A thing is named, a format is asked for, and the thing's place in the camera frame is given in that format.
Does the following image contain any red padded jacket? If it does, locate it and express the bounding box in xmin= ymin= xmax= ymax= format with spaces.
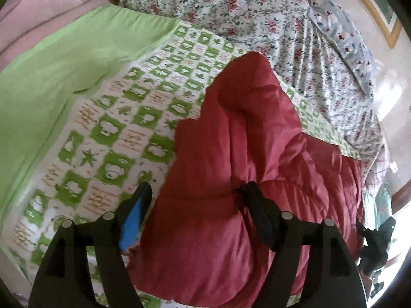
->
xmin=128 ymin=51 xmax=366 ymax=308

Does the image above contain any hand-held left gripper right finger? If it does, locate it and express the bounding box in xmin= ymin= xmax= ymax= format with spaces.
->
xmin=239 ymin=181 xmax=367 ymax=308

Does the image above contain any pink quilt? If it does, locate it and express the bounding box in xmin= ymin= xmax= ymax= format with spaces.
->
xmin=0 ymin=0 xmax=137 ymax=71

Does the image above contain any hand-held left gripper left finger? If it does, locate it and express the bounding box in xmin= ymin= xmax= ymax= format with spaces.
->
xmin=28 ymin=181 xmax=153 ymax=308

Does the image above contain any grey dotted pillow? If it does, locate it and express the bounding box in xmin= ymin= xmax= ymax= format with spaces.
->
xmin=306 ymin=0 xmax=379 ymax=99

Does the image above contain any green printed blanket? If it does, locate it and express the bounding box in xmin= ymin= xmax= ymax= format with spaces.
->
xmin=0 ymin=4 xmax=362 ymax=308

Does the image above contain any floral bed sheet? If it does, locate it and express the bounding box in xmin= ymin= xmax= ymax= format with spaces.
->
xmin=118 ymin=0 xmax=387 ymax=167

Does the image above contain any framed wall picture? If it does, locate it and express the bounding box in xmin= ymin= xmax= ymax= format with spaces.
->
xmin=337 ymin=0 xmax=404 ymax=49

